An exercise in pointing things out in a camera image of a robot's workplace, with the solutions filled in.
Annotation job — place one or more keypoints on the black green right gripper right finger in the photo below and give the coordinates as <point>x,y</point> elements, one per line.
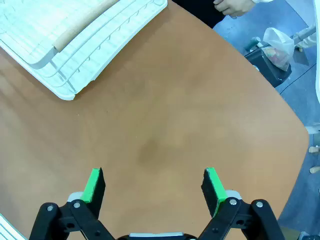
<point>212,192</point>

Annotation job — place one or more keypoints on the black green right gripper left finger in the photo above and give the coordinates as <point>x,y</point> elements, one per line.
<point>96,190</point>

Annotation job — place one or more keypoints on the white dish drying rack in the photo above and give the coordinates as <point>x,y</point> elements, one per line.
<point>86,87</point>

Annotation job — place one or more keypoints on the person's left hand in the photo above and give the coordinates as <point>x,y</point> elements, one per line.
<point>232,7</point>

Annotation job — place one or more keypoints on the clear plastic bag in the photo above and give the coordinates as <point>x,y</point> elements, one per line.
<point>278,47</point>

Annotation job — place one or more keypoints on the white table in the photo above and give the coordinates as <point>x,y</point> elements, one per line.
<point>317,62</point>

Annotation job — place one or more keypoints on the white table leg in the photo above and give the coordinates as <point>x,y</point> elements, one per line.
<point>303,35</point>

